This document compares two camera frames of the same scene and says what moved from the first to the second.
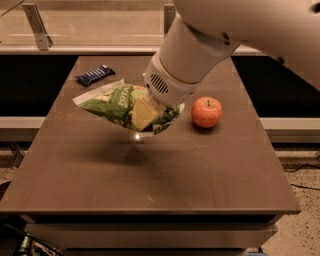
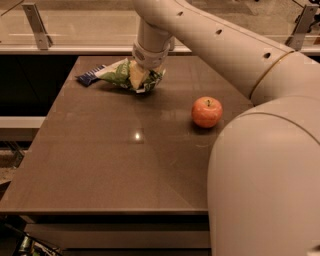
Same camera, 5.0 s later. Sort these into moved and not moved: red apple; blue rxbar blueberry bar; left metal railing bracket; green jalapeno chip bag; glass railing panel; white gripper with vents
Moved: green jalapeno chip bag; white gripper with vents
Not moved: red apple; blue rxbar blueberry bar; glass railing panel; left metal railing bracket
